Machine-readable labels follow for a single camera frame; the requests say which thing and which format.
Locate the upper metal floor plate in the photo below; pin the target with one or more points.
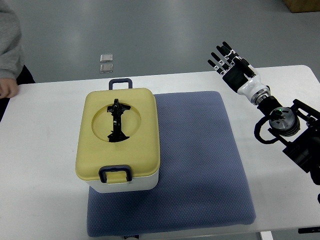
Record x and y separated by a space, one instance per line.
106 57

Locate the yellow box lid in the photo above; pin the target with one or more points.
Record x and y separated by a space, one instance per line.
119 131

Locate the lower metal floor plate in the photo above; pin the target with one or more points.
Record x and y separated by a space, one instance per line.
106 68

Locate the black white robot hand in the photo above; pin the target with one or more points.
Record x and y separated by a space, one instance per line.
239 74

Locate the blue quilted mat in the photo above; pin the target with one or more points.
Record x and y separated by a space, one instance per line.
202 181

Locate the white storage box base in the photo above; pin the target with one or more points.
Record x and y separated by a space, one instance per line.
119 183

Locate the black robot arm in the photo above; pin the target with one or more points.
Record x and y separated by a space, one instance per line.
297 127

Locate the person's bare hand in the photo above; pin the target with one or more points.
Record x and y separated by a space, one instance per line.
8 88

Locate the metal floor plate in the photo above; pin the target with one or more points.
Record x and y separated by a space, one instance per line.
106 68
106 57

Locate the black table control panel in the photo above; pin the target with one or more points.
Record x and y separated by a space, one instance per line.
309 230

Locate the person in grey sweater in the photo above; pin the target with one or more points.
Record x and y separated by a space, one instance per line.
12 62

